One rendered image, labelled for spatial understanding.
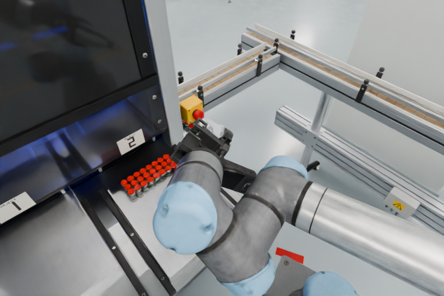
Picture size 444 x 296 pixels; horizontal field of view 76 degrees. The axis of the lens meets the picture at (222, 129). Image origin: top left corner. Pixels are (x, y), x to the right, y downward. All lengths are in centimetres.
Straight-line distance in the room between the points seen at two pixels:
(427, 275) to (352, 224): 9
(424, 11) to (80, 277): 182
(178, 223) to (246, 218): 12
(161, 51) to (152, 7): 12
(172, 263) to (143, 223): 15
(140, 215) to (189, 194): 60
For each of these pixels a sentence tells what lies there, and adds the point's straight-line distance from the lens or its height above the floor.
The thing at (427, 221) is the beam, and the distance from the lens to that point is 165.
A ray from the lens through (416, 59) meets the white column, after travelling 191.
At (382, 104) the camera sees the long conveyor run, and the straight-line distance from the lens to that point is 134.
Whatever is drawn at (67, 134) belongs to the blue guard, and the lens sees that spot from 82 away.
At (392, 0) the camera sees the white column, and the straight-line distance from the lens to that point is 187.
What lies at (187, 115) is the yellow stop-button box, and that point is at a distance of 101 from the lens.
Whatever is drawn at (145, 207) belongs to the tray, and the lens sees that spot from 95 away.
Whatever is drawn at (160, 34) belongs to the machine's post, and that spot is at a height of 132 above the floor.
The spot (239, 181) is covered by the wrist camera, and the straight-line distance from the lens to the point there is 53.
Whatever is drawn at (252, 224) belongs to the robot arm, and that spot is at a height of 131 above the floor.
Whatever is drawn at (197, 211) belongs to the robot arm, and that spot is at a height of 139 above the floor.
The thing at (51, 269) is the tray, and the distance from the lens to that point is 95.
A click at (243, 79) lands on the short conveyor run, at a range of 134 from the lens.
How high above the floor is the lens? 168
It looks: 45 degrees down
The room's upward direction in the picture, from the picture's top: straight up
